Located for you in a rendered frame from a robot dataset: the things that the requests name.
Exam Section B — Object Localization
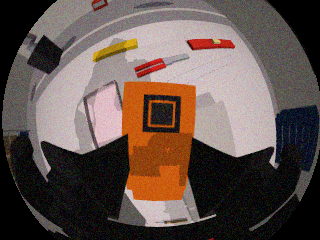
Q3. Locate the pink shallow tray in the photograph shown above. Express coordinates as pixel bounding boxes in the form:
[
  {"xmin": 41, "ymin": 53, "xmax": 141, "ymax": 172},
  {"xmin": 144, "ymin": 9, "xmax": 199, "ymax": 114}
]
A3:
[{"xmin": 83, "ymin": 79, "xmax": 123, "ymax": 149}]

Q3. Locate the yellow rectangular bar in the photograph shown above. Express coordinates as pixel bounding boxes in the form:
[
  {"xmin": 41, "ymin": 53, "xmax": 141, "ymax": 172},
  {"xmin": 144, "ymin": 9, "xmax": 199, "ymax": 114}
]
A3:
[{"xmin": 92, "ymin": 39, "xmax": 137, "ymax": 63}]

